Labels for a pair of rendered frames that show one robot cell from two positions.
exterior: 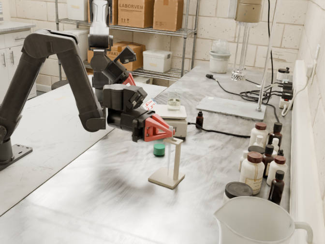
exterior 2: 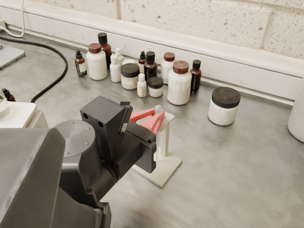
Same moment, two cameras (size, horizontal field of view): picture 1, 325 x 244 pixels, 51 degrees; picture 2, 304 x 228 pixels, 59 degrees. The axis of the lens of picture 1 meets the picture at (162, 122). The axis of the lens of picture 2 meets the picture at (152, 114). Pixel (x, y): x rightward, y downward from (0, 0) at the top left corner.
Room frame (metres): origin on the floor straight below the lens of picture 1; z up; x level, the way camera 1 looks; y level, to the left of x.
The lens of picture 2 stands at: (0.81, 0.32, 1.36)
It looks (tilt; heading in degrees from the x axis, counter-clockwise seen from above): 42 degrees down; 278
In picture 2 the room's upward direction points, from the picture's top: straight up
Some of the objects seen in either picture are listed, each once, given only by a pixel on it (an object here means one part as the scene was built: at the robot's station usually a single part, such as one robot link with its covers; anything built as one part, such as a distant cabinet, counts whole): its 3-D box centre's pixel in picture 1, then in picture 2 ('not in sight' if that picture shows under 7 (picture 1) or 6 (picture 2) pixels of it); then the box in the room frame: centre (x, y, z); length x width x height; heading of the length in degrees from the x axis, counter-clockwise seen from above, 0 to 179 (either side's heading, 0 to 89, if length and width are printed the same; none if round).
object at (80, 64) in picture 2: not in sight; (80, 61); (1.13, -0.34, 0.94); 0.03 x 0.03 x 0.08
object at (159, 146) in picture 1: (159, 145); not in sight; (1.00, 0.00, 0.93); 0.04 x 0.04 x 0.06
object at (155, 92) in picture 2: not in sight; (155, 87); (0.89, -0.27, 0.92); 0.04 x 0.04 x 0.04
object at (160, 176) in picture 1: (168, 158); (157, 144); (0.85, -0.02, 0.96); 0.08 x 0.08 x 0.13; 63
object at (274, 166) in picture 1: (277, 171); (168, 68); (0.86, -0.34, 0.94); 0.05 x 0.05 x 0.09
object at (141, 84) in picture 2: (243, 161); (141, 85); (0.92, -0.26, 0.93); 0.03 x 0.03 x 0.07
